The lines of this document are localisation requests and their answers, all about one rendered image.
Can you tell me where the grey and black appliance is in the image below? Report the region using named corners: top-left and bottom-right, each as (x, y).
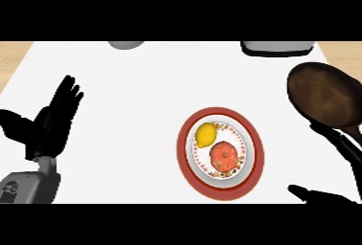
top-left (240, 40), bottom-right (317, 58)

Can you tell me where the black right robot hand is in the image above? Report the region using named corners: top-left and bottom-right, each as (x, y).
top-left (287, 122), bottom-right (362, 205)

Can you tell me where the yellow lemon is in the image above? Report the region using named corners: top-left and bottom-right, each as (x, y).
top-left (194, 122), bottom-right (219, 149)

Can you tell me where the white patterned plate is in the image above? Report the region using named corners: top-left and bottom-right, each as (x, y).
top-left (184, 114), bottom-right (256, 189)

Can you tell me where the grey round object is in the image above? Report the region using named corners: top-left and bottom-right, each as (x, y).
top-left (107, 40), bottom-right (147, 51)

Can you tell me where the dark brown pan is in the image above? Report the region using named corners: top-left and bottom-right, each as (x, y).
top-left (286, 61), bottom-right (362, 148)

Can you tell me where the red round placemat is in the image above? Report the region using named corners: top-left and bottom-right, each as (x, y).
top-left (176, 106), bottom-right (267, 202)

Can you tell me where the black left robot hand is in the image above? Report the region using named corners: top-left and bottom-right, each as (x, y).
top-left (0, 75), bottom-right (85, 162)

